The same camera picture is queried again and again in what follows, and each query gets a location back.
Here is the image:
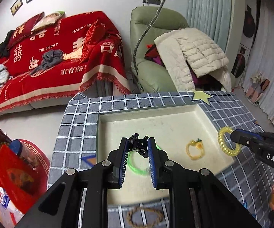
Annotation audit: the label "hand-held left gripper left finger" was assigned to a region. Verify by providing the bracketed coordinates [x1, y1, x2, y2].
[15, 136, 131, 228]

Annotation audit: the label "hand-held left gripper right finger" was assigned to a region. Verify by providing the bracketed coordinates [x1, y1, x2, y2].
[147, 136, 263, 228]

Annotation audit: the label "green translucent bracelet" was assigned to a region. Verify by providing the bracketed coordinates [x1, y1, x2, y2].
[127, 144, 163, 175]

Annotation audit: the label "black hair clip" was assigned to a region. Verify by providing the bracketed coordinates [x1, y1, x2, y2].
[128, 134, 151, 158]

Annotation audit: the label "yellow coil hair tie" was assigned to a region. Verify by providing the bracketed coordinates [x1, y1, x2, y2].
[218, 127, 242, 157]

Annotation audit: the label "grey tray with white lining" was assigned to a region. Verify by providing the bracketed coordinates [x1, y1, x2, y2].
[96, 103, 237, 206]

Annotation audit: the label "yellow pineapple charm hair tie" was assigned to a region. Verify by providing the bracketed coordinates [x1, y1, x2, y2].
[186, 139, 205, 160]

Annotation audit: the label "pink ornaments with flowers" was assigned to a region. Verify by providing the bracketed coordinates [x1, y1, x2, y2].
[246, 72, 271, 104]

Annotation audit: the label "grey checkered tablecloth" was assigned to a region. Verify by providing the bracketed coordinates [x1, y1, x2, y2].
[47, 91, 274, 228]

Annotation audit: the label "white curtain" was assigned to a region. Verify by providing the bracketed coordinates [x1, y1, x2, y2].
[242, 0, 274, 126]

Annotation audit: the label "grey sofa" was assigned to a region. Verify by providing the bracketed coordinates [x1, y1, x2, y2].
[29, 79, 115, 111]

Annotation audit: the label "white down jacket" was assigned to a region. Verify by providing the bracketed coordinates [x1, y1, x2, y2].
[154, 27, 233, 92]

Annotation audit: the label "bottle with blue cap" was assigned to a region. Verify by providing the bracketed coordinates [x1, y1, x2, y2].
[9, 139, 40, 171]

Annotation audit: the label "red and purple clothes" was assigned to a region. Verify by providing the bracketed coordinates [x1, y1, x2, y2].
[144, 43, 169, 68]

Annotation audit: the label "red gift bag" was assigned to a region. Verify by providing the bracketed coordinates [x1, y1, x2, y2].
[0, 145, 48, 215]

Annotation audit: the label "red blanket covered sofa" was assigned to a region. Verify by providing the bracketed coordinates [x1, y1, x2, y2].
[0, 11, 132, 120]

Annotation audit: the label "red satin pillow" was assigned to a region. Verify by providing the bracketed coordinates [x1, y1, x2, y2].
[79, 20, 107, 64]

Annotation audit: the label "grey clothing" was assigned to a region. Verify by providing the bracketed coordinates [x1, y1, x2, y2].
[30, 49, 64, 76]

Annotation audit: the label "teal curtain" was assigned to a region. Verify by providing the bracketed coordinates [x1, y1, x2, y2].
[187, 0, 231, 54]

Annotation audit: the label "braided flexible phone holder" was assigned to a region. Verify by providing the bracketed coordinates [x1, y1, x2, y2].
[132, 0, 176, 93]

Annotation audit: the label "green armchair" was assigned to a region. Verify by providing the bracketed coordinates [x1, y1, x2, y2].
[130, 6, 236, 93]

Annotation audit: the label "cream and green pillow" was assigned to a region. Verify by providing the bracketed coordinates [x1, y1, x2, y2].
[30, 11, 66, 32]

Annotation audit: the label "dark red embroidered pillow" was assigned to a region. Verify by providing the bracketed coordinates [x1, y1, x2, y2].
[7, 12, 45, 51]

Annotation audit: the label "black clothing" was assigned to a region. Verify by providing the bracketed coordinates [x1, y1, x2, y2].
[0, 30, 15, 58]

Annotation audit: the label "brown braided bracelet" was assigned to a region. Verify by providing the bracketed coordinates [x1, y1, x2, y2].
[127, 207, 165, 228]

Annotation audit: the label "dark round wall decoration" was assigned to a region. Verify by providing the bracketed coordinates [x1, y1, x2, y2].
[231, 47, 246, 79]
[242, 5, 256, 39]

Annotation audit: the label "small black picture frame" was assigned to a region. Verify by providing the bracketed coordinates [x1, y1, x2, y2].
[10, 0, 24, 16]

